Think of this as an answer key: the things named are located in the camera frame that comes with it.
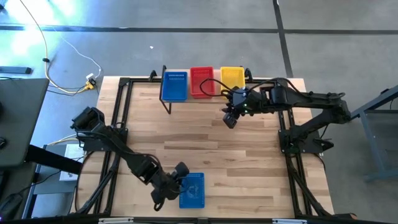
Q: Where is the white frame bracket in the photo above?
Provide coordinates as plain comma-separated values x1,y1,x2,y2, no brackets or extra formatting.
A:
272,218,308,224
98,217,134,224

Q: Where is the black desk support beam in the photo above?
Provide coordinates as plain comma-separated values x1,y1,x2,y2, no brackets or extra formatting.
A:
24,144,83,175

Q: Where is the wooden shelf with black legs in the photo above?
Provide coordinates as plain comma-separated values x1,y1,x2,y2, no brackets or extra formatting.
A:
159,64,249,115

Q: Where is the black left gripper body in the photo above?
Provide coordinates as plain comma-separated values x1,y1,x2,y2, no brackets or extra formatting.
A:
151,174,183,205

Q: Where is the white paper box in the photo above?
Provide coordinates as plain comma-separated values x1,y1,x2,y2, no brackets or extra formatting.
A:
58,143,85,182

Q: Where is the black aluminium rig frame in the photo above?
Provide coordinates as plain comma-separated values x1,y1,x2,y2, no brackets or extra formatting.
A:
70,70,358,224

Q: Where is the grey desk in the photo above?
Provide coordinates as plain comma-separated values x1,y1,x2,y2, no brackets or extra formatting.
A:
0,77,50,169

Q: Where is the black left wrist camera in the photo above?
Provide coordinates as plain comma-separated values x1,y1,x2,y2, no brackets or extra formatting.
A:
174,161,190,179

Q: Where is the yellow floor cable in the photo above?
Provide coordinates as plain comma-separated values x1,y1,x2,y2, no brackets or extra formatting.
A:
18,0,94,95

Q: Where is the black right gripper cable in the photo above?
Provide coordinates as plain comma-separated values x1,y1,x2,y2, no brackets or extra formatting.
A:
198,77,237,96

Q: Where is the blue plastic basket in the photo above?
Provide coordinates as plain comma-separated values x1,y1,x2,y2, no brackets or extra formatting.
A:
161,71,189,102
178,172,206,209

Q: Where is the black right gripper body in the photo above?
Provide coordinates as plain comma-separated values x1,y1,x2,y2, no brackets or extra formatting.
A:
222,88,261,116

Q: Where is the yellow plastic basket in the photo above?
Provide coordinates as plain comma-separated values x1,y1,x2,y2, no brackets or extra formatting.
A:
220,66,246,93

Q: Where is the red plastic basket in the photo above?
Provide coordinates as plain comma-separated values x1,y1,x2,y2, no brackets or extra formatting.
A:
190,66,216,99

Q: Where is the white floor cable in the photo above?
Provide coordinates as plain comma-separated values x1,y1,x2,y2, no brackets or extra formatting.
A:
51,26,103,80

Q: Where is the blue-grey metal table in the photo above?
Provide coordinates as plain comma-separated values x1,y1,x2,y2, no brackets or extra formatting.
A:
343,84,398,182

